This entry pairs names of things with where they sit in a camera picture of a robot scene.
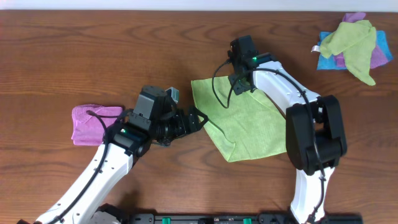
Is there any green microfiber cloth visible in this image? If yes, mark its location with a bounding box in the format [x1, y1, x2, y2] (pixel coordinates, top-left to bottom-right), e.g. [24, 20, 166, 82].
[191, 77, 286, 162]

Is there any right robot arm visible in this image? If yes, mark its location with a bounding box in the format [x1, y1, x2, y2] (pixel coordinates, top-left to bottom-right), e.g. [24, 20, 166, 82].
[228, 35, 347, 223]

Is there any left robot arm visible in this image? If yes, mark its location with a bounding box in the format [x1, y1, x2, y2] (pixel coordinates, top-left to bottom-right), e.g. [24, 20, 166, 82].
[36, 85, 208, 224]

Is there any blue cloth in pile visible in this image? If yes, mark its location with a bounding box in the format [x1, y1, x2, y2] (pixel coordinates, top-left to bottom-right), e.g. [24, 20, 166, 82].
[317, 30, 393, 70]

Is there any folded purple cloth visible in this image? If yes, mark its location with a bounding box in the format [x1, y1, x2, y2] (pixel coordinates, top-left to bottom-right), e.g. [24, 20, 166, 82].
[71, 104, 123, 146]

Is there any green cloth on pile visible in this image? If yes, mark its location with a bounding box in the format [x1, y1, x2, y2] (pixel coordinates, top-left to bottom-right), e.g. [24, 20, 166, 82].
[320, 20, 377, 86]

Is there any purple cloth in pile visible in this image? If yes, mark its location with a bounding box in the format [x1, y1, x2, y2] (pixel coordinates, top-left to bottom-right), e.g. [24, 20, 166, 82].
[342, 12, 393, 68]

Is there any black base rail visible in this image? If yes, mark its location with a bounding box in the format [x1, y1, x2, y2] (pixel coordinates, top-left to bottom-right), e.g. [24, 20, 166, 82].
[93, 203, 364, 224]

